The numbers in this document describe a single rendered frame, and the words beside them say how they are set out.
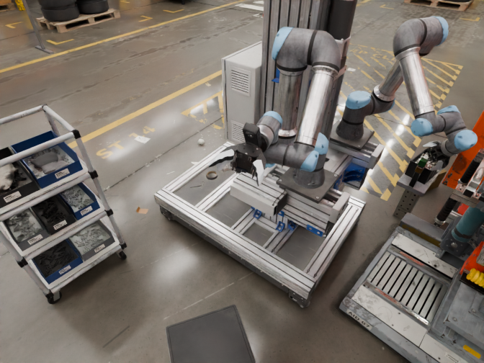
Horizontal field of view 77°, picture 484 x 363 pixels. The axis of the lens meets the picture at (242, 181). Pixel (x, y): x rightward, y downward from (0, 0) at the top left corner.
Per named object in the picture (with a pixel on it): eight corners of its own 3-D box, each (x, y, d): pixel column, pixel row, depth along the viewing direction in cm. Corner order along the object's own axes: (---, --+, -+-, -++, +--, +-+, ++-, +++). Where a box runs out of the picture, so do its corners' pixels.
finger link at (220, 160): (208, 178, 88) (235, 170, 92) (209, 163, 84) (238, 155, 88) (203, 171, 90) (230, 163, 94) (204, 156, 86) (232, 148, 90)
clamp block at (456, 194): (474, 209, 119) (481, 199, 116) (449, 197, 124) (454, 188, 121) (477, 202, 122) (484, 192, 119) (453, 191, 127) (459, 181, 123)
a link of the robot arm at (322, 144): (321, 172, 133) (327, 147, 124) (292, 165, 137) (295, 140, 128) (327, 157, 142) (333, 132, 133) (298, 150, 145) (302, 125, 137)
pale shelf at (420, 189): (422, 196, 193) (423, 193, 191) (395, 184, 202) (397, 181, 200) (444, 166, 216) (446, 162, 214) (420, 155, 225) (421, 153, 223)
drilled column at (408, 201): (405, 221, 233) (427, 179, 205) (392, 214, 238) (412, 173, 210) (410, 214, 239) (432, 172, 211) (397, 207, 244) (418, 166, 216)
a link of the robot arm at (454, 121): (439, 106, 125) (451, 131, 123) (460, 102, 128) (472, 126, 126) (425, 115, 132) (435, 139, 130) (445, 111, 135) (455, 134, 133)
